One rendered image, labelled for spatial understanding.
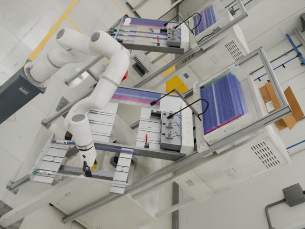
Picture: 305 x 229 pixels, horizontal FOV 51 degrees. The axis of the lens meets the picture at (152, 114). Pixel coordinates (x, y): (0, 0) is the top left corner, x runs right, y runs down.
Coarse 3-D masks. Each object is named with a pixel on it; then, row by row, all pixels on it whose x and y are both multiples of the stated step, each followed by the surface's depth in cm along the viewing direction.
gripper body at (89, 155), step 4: (92, 148) 157; (80, 152) 152; (84, 152) 152; (88, 152) 152; (92, 152) 157; (80, 156) 153; (84, 156) 154; (88, 156) 153; (92, 156) 157; (84, 160) 154; (88, 160) 154; (92, 160) 157; (88, 164) 155; (92, 164) 157
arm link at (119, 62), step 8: (112, 56) 152; (120, 56) 150; (128, 56) 164; (112, 64) 149; (120, 64) 149; (128, 64) 152; (104, 72) 150; (112, 72) 148; (120, 72) 149; (112, 80) 148; (120, 80) 151
